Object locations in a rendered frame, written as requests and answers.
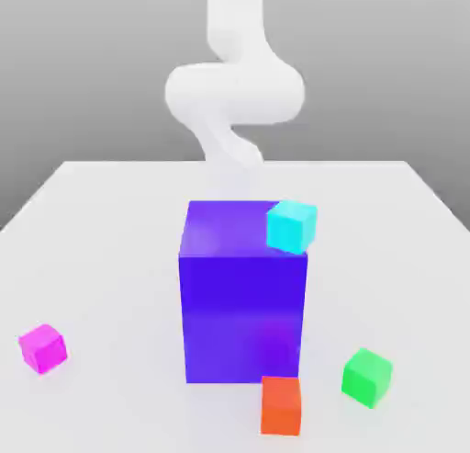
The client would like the small green cube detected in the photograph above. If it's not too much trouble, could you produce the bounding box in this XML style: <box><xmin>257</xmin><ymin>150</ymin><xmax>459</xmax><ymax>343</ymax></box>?
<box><xmin>340</xmin><ymin>346</ymin><xmax>395</xmax><ymax>411</ymax></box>

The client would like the small cyan cube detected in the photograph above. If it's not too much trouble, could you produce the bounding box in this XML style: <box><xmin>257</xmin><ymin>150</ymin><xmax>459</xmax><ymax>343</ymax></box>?
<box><xmin>265</xmin><ymin>198</ymin><xmax>319</xmax><ymax>256</ymax></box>

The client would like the large blue box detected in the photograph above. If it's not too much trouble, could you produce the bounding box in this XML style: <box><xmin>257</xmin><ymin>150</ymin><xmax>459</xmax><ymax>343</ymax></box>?
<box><xmin>177</xmin><ymin>199</ymin><xmax>308</xmax><ymax>385</ymax></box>

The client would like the small orange cube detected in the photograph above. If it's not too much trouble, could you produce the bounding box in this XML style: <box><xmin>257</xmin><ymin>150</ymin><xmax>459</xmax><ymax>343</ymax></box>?
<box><xmin>260</xmin><ymin>375</ymin><xmax>303</xmax><ymax>437</ymax></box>

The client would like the small magenta cube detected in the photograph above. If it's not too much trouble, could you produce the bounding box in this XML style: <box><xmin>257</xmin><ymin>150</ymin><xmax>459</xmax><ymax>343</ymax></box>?
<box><xmin>17</xmin><ymin>323</ymin><xmax>69</xmax><ymax>376</ymax></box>

